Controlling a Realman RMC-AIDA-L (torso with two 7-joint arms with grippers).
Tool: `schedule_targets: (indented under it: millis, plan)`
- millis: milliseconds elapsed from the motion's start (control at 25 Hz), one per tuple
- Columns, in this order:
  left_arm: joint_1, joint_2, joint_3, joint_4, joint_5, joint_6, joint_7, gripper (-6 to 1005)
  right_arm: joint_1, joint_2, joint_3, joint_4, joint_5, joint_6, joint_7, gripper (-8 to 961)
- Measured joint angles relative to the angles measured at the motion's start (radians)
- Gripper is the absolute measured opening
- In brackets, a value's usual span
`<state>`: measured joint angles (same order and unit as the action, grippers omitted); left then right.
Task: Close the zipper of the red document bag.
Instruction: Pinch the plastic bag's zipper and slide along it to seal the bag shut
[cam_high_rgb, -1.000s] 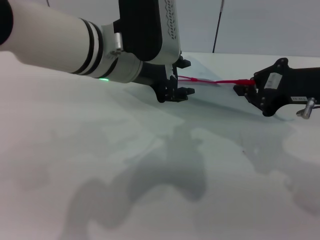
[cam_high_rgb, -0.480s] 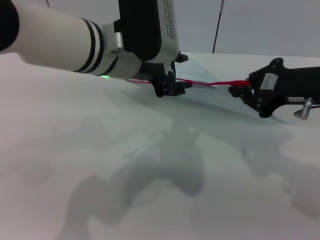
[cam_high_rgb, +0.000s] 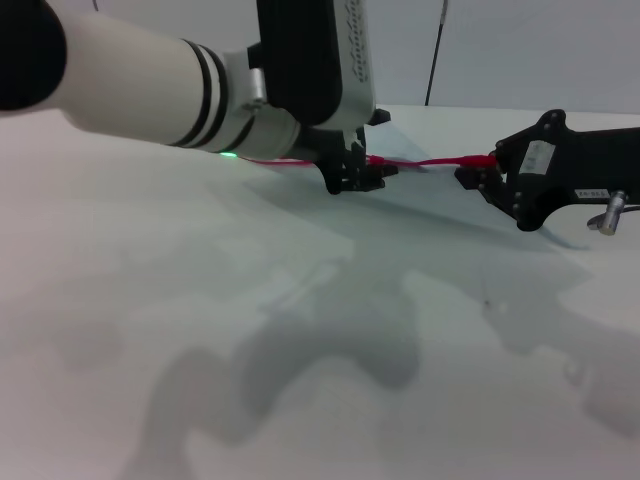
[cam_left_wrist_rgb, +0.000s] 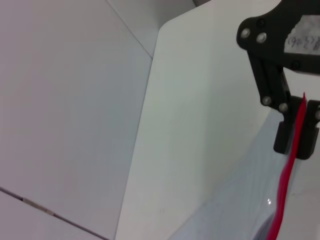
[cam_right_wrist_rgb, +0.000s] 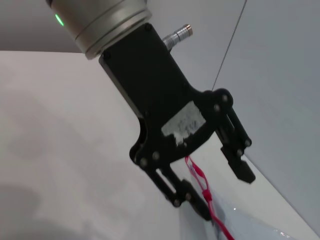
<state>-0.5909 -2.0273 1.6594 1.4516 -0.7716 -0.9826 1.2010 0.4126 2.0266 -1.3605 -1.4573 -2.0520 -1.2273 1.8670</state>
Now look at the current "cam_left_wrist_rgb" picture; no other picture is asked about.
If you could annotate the transparent document bag red zipper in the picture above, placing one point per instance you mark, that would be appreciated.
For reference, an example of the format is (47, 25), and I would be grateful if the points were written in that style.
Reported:
(250, 200)

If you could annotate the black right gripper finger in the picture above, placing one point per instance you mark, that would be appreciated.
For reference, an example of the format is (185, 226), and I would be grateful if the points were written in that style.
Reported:
(311, 130)
(271, 85)

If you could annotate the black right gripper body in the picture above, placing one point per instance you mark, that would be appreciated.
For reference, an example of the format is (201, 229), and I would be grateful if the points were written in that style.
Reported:
(270, 32)

